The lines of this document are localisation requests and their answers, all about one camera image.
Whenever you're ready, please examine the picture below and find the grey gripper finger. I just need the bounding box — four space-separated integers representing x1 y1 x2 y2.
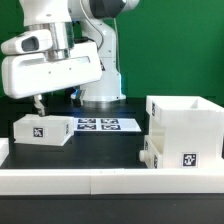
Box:
33 95 47 117
71 88 82 108

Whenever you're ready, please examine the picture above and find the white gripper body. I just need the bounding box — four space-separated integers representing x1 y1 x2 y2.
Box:
2 42 102 99

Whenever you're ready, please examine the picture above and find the white drawer box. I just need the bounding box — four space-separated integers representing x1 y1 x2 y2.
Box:
139 135 163 169
13 114 74 146

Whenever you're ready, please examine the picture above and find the white front drawer box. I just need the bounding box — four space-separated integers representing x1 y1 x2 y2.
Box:
139 135 163 169

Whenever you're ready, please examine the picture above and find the white drawer cabinet frame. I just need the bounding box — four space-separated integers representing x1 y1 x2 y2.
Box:
146 96 224 169

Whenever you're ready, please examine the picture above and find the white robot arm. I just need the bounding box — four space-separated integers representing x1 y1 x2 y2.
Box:
1 0 140 116

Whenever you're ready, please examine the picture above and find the fiducial marker sheet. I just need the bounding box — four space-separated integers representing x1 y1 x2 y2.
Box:
74 118 141 132

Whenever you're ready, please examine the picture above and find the white left barrier block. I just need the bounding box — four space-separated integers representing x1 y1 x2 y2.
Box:
0 138 9 166

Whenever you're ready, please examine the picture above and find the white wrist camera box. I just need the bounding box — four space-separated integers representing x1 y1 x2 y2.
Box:
1 29 53 55

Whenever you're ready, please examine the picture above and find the white front barrier rail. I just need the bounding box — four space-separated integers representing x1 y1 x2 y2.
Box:
0 169 224 196

